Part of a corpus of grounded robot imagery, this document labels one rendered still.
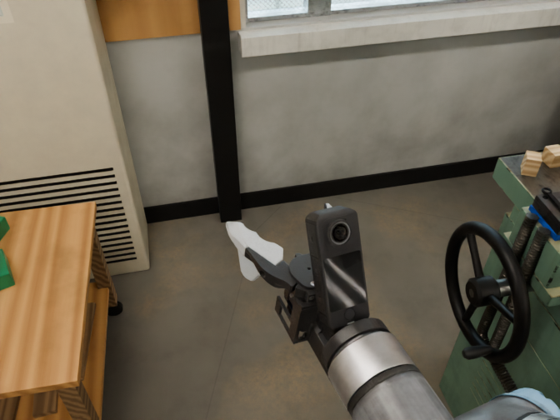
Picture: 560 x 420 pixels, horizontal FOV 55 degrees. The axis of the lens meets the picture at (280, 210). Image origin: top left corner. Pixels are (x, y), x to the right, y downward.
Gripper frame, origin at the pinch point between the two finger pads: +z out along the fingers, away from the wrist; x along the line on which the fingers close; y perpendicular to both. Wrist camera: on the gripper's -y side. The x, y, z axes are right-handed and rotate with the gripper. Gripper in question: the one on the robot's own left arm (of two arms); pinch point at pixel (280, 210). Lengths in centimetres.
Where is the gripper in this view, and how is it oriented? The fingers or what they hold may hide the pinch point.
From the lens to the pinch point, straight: 64.2
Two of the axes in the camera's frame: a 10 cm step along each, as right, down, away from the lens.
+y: -1.2, 7.7, 6.2
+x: 9.1, -1.7, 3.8
